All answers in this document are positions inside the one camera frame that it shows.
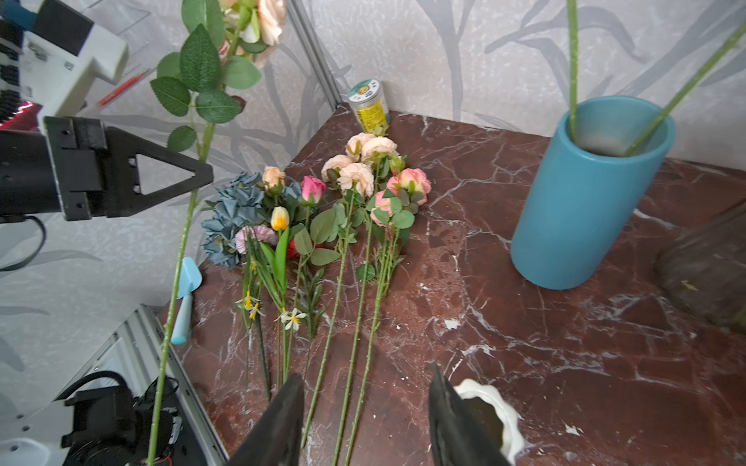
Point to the blue hydrangea flower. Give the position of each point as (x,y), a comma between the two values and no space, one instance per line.
(243,202)

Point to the single pink rose stem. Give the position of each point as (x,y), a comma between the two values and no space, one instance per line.
(661,117)

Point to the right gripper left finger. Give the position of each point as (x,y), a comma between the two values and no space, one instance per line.
(276,437)

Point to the small pink rose stem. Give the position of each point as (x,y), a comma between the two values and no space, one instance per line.
(393,211)

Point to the clear glass vase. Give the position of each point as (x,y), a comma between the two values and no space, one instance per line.
(702,272)

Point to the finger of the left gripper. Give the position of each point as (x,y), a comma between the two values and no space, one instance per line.
(123,146)
(123,200)

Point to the peach rose on hydrangea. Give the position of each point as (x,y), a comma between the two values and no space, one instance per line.
(273,178)

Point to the teal plastic scraper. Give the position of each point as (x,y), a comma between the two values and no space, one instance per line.
(190,279)

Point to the cream rose cluster stem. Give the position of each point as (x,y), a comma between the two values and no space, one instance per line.
(218,55)

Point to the small white yellow flowers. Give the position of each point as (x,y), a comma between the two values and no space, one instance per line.
(288,317)

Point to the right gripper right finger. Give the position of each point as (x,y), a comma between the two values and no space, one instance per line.
(456,436)

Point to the magenta rose bud stem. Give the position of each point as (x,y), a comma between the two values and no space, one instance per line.
(312,191)

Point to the small tape roll jar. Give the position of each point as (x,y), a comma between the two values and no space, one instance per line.
(367,99)

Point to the pale peach rose cluster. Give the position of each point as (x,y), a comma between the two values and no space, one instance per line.
(354,176)

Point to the pink peach rose stem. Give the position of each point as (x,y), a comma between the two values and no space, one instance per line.
(573,34)

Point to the small pink flower sprig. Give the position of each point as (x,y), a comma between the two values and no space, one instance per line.
(248,238)

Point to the red carnation stem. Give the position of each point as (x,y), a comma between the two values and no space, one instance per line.
(297,248)

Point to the white ribbed vase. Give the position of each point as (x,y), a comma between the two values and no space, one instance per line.
(495,415)

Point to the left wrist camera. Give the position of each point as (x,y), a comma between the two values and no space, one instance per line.
(52,57)

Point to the teal ceramic vase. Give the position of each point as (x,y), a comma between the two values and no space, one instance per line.
(586,190)

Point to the yellow tulip stem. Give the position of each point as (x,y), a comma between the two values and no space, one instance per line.
(272,265)

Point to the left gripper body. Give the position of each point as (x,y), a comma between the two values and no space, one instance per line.
(62,172)

